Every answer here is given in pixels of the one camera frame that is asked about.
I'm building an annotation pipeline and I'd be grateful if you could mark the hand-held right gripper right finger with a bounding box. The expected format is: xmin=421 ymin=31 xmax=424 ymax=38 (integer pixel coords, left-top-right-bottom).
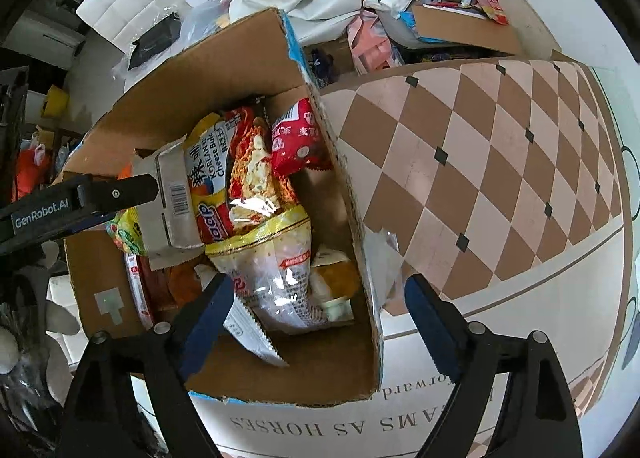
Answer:
xmin=404 ymin=274 xmax=583 ymax=458

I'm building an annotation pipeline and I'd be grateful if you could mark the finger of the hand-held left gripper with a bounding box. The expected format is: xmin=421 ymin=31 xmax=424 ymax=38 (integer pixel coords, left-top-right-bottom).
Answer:
xmin=75 ymin=173 xmax=162 ymax=220
xmin=66 ymin=211 xmax=122 ymax=240

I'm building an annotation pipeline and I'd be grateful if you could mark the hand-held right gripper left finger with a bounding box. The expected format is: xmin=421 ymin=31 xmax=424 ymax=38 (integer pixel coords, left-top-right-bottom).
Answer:
xmin=57 ymin=274 xmax=236 ymax=458

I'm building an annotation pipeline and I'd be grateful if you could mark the orange snack packet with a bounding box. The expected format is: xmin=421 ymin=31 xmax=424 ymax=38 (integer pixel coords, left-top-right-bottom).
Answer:
xmin=150 ymin=261 xmax=207 ymax=312

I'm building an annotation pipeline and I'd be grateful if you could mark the white and grey snack packet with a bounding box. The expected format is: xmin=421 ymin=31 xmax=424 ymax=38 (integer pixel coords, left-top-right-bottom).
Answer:
xmin=131 ymin=135 xmax=207 ymax=270

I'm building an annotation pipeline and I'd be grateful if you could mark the cardboard box with blue print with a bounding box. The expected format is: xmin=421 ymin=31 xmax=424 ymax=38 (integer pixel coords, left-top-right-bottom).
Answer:
xmin=52 ymin=7 xmax=387 ymax=410

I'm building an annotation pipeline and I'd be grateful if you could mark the green and yellow packet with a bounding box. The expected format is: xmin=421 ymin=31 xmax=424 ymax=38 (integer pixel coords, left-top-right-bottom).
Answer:
xmin=104 ymin=207 xmax=152 ymax=257

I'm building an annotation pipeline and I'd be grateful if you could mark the white serrated edge packet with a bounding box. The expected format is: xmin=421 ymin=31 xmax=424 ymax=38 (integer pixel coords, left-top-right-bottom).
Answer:
xmin=194 ymin=263 xmax=292 ymax=369

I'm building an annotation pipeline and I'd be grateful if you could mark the orange red bag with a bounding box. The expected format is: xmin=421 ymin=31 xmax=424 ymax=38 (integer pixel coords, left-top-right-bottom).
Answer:
xmin=12 ymin=144 xmax=52 ymax=200

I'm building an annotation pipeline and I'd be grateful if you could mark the red striped sausage packet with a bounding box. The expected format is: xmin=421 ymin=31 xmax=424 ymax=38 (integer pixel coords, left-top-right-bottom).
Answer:
xmin=122 ymin=252 xmax=157 ymax=330

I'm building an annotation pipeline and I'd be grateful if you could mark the clear plastic wrapper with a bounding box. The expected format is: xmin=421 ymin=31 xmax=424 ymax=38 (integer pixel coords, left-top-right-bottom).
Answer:
xmin=364 ymin=227 xmax=407 ymax=310

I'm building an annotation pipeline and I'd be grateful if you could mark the yellow orange noodle packet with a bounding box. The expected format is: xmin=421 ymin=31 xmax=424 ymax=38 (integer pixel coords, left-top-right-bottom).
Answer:
xmin=184 ymin=112 xmax=238 ymax=245

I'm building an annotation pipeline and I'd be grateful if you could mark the yellow topped clear packet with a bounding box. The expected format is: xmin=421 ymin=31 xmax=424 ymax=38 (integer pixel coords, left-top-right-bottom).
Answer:
xmin=204 ymin=205 xmax=357 ymax=335

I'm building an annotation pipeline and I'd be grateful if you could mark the yellow bun packet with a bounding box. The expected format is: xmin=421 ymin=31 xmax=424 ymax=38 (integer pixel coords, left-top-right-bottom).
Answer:
xmin=311 ymin=249 xmax=364 ymax=325

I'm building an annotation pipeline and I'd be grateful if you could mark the red noodle packet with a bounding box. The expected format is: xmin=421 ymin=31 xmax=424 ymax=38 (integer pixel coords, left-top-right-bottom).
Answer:
xmin=221 ymin=105 xmax=302 ymax=235

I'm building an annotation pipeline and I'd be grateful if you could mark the black item in clear bag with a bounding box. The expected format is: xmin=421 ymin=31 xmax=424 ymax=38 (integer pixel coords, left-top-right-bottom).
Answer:
xmin=111 ymin=12 xmax=184 ymax=85

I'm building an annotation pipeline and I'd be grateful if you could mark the red packet with white label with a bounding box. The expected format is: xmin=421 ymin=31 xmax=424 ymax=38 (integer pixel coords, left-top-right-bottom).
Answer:
xmin=269 ymin=97 xmax=334 ymax=177

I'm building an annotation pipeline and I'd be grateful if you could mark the crumpled clear plastic bag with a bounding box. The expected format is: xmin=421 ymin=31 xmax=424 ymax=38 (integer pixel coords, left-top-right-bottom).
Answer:
xmin=179 ymin=0 xmax=237 ymax=45

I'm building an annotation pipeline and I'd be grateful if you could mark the dark blue packet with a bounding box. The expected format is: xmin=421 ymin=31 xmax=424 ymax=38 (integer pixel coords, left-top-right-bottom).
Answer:
xmin=306 ymin=47 xmax=337 ymax=90

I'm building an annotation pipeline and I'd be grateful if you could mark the pink packet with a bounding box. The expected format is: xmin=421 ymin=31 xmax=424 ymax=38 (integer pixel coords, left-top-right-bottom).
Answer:
xmin=346 ymin=12 xmax=407 ymax=75

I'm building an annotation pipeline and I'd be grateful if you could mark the plain cardboard box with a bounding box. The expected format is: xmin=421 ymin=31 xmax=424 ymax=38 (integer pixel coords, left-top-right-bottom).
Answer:
xmin=409 ymin=3 xmax=524 ymax=58

